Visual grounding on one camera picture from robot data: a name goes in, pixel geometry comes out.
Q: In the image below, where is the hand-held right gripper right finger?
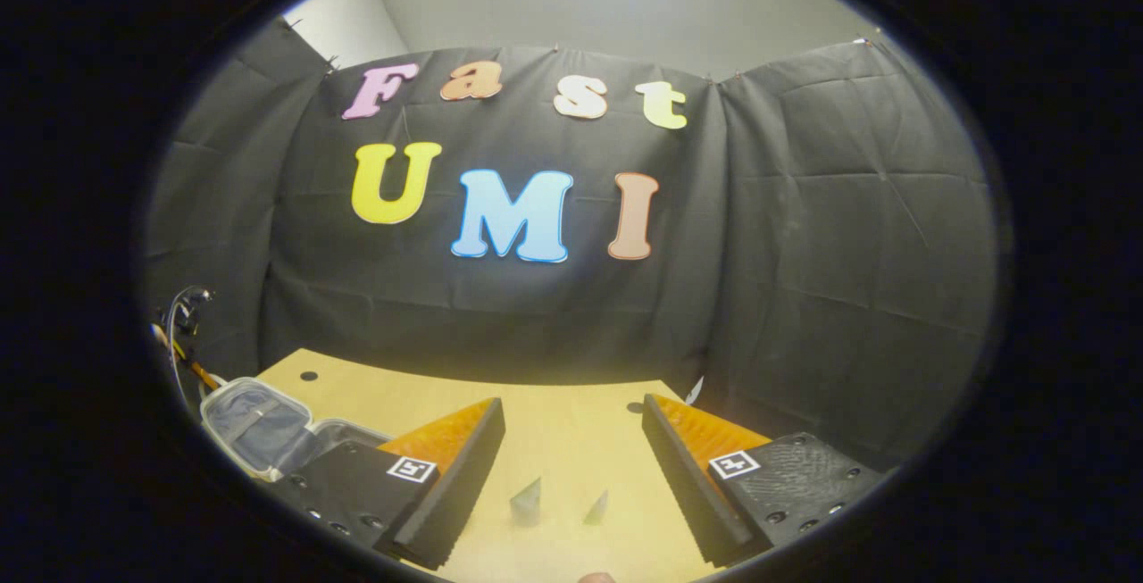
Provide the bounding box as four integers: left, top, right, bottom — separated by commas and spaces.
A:
641, 394, 885, 568

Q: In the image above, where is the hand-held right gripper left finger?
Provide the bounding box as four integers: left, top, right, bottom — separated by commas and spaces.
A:
268, 397, 507, 571

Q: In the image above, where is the small white suitcase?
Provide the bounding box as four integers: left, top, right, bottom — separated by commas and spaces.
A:
199, 376, 394, 483

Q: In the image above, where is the black backdrop cloth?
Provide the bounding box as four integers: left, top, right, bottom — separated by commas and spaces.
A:
143, 21, 999, 468

